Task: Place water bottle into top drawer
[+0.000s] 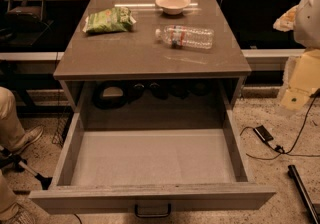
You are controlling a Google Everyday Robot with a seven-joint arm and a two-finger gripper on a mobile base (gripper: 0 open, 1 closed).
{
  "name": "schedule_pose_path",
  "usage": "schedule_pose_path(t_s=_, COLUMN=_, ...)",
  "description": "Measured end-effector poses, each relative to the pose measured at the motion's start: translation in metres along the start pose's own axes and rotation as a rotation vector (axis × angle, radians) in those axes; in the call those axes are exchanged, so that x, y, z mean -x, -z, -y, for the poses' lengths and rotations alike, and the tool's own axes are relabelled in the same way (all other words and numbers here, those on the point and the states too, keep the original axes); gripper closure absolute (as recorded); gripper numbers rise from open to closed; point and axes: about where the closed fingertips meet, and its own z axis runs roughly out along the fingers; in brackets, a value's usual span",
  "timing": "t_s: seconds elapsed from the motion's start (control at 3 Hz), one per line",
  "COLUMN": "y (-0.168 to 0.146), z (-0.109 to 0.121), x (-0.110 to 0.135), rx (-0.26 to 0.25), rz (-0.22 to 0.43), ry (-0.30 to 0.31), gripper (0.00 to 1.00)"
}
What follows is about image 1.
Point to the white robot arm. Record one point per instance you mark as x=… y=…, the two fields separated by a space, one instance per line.
x=304 y=20

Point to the black drawer handle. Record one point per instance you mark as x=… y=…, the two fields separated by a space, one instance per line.
x=152 y=212

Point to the black power adapter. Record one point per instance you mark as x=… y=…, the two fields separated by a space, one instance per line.
x=263 y=134

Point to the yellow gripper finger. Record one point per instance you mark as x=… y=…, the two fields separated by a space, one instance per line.
x=301 y=79

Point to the white bowl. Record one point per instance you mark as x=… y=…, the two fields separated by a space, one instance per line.
x=172 y=7

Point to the grey cabinet with top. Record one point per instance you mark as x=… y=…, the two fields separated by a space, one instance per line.
x=138 y=56

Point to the person's leg beige trousers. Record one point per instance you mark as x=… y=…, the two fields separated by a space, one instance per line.
x=11 y=129

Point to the black chair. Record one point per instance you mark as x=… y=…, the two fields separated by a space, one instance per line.
x=24 y=23

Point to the clear plastic water bottle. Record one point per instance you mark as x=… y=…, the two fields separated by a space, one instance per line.
x=185 y=36

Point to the green chip bag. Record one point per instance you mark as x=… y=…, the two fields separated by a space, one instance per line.
x=115 y=19

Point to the beige shoe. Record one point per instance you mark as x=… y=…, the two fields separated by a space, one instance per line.
x=16 y=214
x=30 y=136

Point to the open grey top drawer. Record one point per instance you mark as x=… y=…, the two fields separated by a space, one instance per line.
x=113 y=170

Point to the black pole on floor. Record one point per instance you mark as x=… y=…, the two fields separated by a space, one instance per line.
x=312 y=209

